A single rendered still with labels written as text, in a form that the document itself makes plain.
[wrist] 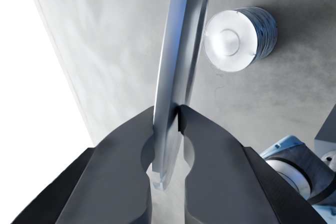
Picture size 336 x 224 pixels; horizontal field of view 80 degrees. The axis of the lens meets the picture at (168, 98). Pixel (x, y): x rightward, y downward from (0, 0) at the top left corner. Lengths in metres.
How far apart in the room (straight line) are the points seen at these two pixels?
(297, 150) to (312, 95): 0.65
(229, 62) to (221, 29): 0.17
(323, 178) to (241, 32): 0.65
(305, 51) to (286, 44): 0.09
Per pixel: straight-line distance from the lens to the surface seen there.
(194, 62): 0.29
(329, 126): 0.87
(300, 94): 1.23
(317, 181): 0.61
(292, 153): 0.59
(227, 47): 1.04
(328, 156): 0.78
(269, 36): 1.11
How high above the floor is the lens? 1.11
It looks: 37 degrees down
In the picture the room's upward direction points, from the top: 116 degrees counter-clockwise
